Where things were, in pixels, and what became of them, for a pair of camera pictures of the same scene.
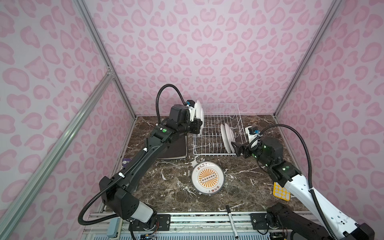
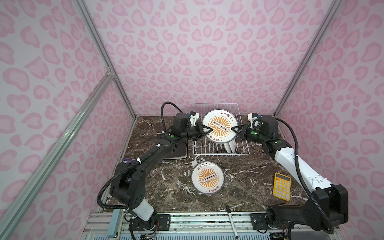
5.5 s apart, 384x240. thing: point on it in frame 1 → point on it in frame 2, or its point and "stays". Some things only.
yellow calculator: [280, 192] stays
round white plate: [199, 114] → [221, 121]
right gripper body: [249, 151] → [249, 134]
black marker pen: [231, 221] stays
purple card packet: [126, 159] stays
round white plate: [208, 177] stays
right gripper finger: [236, 147] → [240, 130]
